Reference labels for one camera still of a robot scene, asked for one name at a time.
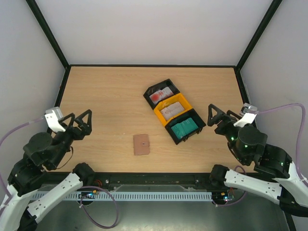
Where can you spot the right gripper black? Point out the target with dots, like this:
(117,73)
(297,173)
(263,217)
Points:
(223,125)

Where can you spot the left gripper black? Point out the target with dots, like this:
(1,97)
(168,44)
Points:
(79,134)

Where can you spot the pink card holder wallet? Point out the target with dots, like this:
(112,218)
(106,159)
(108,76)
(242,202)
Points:
(141,144)

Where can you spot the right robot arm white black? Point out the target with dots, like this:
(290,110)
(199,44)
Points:
(281,182)

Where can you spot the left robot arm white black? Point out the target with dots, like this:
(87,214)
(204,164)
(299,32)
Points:
(44,153)

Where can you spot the black bin with green cards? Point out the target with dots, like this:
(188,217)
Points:
(197,119)

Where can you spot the green card stack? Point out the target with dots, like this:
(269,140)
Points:
(184,128)

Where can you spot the white pink card stack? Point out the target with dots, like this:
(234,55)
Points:
(172,110)

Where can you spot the black bin with red cards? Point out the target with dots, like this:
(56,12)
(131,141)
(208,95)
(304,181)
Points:
(159,86)

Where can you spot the red white card stack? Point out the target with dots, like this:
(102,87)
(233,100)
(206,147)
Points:
(161,94)

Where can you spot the yellow plastic bin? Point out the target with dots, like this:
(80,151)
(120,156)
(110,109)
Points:
(175,98)

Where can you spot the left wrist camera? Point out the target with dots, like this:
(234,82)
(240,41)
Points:
(53,116)

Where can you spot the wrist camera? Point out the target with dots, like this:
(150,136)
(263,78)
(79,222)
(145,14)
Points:
(248,113)
(53,116)

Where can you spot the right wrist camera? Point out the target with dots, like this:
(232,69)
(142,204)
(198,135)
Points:
(248,113)

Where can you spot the black enclosure frame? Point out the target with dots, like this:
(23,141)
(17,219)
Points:
(237,68)

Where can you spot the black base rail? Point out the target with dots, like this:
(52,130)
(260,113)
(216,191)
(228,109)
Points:
(199,181)

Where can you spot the white slotted cable duct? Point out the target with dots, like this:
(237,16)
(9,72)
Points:
(142,196)

